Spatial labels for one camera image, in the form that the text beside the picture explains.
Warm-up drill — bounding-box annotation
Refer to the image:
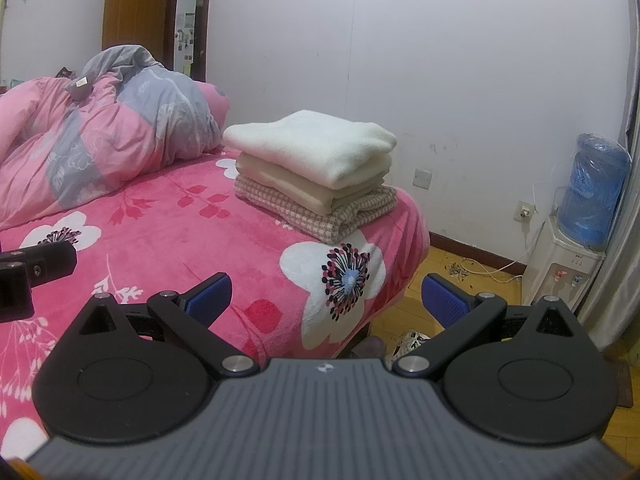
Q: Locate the white water dispenser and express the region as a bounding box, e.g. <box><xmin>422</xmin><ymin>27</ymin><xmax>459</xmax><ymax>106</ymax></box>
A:
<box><xmin>522</xmin><ymin>212</ymin><xmax>609</xmax><ymax>312</ymax></box>

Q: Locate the white sneaker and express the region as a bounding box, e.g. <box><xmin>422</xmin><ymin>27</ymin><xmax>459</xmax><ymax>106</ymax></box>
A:
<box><xmin>387</xmin><ymin>330</ymin><xmax>432</xmax><ymax>362</ymax></box>

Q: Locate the wooden door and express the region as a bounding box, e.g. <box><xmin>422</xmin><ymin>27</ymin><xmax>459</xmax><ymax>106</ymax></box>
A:
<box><xmin>102</xmin><ymin>0</ymin><xmax>172</xmax><ymax>69</ymax></box>

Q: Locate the pink floral bed sheet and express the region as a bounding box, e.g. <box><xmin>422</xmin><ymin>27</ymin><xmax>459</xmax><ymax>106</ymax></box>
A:
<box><xmin>0</xmin><ymin>147</ymin><xmax>432</xmax><ymax>448</ymax></box>

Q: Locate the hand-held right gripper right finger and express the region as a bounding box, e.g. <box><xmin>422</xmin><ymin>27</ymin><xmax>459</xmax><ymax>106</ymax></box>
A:
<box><xmin>392</xmin><ymin>271</ymin><xmax>576</xmax><ymax>377</ymax></box>

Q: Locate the white power cable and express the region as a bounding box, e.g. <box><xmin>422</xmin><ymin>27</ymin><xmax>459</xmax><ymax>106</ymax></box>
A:
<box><xmin>460</xmin><ymin>160</ymin><xmax>568</xmax><ymax>282</ymax></box>

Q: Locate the blue water bottle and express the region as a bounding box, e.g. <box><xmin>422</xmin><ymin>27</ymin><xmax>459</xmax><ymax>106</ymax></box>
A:
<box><xmin>557</xmin><ymin>132</ymin><xmax>632</xmax><ymax>252</ymax></box>

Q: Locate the pink grey quilt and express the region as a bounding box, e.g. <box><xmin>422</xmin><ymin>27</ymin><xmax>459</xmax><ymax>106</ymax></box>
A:
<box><xmin>0</xmin><ymin>45</ymin><xmax>232</xmax><ymax>231</ymax></box>

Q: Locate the grey curtain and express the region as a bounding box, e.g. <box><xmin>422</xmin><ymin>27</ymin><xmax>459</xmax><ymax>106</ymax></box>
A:
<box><xmin>575</xmin><ymin>0</ymin><xmax>640</xmax><ymax>357</ymax></box>

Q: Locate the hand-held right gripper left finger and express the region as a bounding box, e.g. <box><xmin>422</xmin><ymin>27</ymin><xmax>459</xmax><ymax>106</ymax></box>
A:
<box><xmin>74</xmin><ymin>271</ymin><xmax>261</xmax><ymax>377</ymax></box>

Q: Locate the white deer-embroidered sweater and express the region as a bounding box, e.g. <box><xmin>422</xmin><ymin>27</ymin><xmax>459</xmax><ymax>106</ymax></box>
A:
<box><xmin>222</xmin><ymin>109</ymin><xmax>399</xmax><ymax>191</ymax></box>

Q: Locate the white refrigerator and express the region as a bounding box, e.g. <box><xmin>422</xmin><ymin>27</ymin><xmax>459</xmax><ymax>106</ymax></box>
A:
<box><xmin>175</xmin><ymin>0</ymin><xmax>199</xmax><ymax>79</ymax></box>

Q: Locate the cream folded cloth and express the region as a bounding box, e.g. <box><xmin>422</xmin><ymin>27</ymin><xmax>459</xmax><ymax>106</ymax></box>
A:
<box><xmin>235</xmin><ymin>152</ymin><xmax>394</xmax><ymax>215</ymax></box>

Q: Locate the checked folded cloth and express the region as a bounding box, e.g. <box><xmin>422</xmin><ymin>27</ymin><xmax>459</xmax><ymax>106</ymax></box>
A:
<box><xmin>234</xmin><ymin>175</ymin><xmax>400</xmax><ymax>245</ymax></box>

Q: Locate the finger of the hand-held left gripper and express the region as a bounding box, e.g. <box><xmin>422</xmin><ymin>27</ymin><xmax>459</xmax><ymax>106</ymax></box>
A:
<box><xmin>0</xmin><ymin>242</ymin><xmax>78</xmax><ymax>325</ymax></box>

